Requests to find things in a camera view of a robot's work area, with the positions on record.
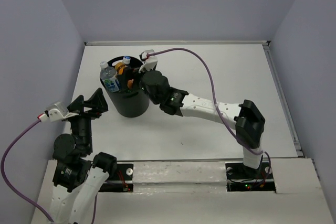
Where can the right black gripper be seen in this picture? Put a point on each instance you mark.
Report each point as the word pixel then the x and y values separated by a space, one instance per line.
pixel 129 73

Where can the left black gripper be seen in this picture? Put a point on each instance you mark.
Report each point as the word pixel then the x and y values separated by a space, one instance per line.
pixel 97 100

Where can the orange juice bottle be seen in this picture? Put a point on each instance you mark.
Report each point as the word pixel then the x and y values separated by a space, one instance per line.
pixel 124 75

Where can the clear bottle teal label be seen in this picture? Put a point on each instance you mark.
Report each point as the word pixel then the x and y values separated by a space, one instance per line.
pixel 108 75

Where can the blue label water bottle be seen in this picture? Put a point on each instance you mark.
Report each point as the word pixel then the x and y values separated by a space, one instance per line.
pixel 126 60

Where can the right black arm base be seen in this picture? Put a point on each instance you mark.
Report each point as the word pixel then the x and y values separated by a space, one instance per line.
pixel 241 178

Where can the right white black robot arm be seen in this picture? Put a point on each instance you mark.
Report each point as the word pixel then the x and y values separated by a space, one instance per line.
pixel 243 120

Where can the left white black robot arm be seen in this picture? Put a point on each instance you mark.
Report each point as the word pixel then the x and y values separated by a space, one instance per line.
pixel 77 180

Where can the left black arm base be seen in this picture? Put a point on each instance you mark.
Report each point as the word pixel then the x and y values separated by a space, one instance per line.
pixel 121 181

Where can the black cylindrical bin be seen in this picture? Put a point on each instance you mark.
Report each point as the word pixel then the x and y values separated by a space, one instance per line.
pixel 129 103

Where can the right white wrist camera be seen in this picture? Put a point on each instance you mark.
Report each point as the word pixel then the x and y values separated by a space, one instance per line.
pixel 149 61

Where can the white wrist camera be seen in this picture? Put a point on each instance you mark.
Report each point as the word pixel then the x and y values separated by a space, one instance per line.
pixel 56 112
pixel 149 61

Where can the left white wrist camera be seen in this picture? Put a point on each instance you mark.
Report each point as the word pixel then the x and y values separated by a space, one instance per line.
pixel 56 112

